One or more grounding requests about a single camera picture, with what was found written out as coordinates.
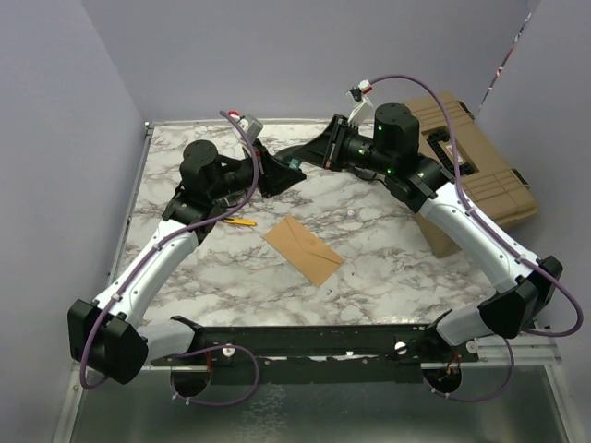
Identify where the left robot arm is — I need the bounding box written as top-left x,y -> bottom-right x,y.
67,139 -> 306,384

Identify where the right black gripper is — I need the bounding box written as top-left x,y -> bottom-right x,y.
292,115 -> 394,176

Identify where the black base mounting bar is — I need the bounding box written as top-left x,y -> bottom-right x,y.
158,324 -> 476,385

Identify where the yellow utility knife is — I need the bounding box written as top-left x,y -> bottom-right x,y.
223,218 -> 257,227

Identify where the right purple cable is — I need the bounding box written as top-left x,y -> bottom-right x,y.
368,75 -> 584,402

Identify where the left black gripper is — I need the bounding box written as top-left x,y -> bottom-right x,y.
209,138 -> 306,201

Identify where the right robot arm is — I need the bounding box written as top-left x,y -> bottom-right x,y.
277,103 -> 563,361

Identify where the tan plastic tool case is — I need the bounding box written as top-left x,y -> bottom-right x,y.
404,91 -> 538,229

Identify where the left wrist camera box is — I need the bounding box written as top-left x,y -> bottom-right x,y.
229,110 -> 264,143

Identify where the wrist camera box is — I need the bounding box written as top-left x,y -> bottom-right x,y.
229,110 -> 264,143
345,79 -> 374,128

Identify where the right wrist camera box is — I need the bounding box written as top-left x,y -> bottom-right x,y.
345,79 -> 374,128

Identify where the brown kraft envelope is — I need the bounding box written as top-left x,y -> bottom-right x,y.
264,215 -> 344,287

